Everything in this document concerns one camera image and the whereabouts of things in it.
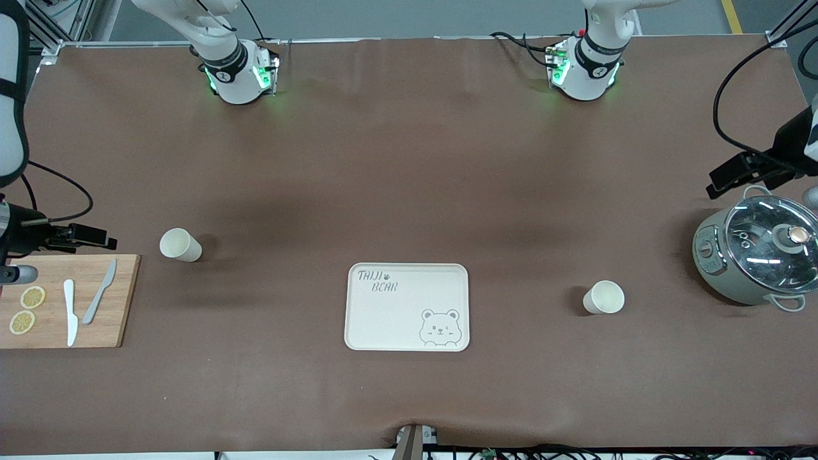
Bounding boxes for white plastic knife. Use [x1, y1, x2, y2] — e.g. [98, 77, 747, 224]
[63, 279, 79, 348]

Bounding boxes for white paper cup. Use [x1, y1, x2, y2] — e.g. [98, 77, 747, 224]
[159, 227, 204, 263]
[582, 280, 626, 316]

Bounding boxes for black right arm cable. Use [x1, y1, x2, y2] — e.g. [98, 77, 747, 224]
[18, 160, 95, 226]

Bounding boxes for aluminium frame profile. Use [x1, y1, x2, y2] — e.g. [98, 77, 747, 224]
[764, 0, 818, 49]
[26, 0, 96, 59]

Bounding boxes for glass pot lid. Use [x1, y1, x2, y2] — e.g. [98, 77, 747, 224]
[724, 195, 818, 286]

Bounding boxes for grey-green electric cooking pot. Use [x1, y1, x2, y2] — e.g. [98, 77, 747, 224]
[692, 185, 818, 313]

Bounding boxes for wooden cutting board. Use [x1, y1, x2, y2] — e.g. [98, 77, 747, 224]
[0, 254, 141, 349]

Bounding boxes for metal table edge bracket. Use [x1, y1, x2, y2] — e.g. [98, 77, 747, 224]
[395, 423, 440, 460]

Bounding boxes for white bear print tray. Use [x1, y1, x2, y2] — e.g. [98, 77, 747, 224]
[344, 263, 470, 353]

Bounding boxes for black base cables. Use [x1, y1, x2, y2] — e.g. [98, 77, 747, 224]
[490, 29, 560, 68]

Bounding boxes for grey plastic knife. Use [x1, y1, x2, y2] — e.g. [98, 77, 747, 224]
[82, 258, 118, 325]

